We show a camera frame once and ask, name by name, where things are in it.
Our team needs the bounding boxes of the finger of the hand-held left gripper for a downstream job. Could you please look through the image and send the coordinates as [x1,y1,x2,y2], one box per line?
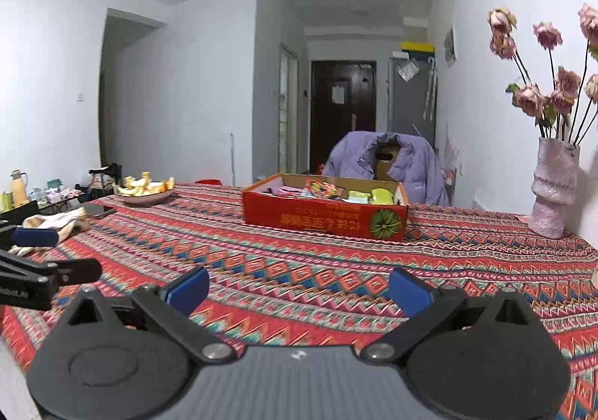
[0,249,102,286]
[0,220,60,251]

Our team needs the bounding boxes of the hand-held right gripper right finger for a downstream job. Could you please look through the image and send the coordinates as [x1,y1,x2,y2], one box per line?
[362,267,547,365]

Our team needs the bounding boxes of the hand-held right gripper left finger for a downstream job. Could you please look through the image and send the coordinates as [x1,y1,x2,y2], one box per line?
[53,267,237,365]

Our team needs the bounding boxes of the red cardboard box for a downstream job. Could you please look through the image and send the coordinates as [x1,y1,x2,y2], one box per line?
[242,173,409,242]

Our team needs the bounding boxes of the pile of mixed snack bags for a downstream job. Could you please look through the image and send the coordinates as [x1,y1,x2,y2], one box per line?
[259,177,405,206]

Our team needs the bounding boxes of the cream cloth gloves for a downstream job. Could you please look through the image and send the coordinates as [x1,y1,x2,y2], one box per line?
[9,207,90,257]

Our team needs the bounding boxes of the low black side table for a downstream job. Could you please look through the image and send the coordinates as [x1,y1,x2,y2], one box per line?
[0,189,89,225]

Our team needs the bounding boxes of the yellow thermos jug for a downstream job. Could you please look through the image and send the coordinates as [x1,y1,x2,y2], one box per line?
[10,170,30,207]

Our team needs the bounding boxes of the black smartphone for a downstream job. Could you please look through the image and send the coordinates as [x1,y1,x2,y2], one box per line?
[80,203,117,218]

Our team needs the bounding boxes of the brown oval plate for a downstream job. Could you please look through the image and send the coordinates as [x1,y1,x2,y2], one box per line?
[113,190,175,207]

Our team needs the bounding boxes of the bowl of fruit peels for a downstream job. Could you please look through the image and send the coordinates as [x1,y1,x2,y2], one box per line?
[112,172,176,197]

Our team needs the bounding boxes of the purple puffer jacket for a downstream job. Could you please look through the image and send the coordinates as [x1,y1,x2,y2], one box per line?
[323,130,451,207]

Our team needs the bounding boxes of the brown chair back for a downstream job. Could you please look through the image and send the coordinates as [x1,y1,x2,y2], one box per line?
[374,144,403,181]

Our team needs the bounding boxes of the dark entrance door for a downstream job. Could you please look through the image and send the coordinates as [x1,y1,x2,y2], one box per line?
[311,59,377,175]

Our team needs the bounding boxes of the pink ceramic vase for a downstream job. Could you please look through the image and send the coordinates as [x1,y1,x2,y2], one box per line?
[529,137,581,240]

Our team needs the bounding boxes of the grey refrigerator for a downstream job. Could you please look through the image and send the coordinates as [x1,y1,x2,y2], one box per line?
[389,56,437,145]

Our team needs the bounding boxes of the white folded umbrella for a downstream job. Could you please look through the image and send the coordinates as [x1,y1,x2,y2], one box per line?
[423,58,439,122]

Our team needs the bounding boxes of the glass interior door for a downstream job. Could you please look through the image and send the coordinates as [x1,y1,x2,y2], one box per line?
[279,43,300,173]

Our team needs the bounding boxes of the clear plastic bag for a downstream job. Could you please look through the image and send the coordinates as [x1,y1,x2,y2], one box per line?
[397,60,420,82]

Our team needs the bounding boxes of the dried pink roses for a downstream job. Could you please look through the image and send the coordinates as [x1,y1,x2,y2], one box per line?
[487,2,598,143]

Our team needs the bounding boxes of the yellow black box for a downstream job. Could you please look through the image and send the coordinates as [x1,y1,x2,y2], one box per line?
[400,41,436,57]

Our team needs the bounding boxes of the framed wall picture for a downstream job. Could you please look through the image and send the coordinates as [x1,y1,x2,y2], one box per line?
[444,25,457,68]

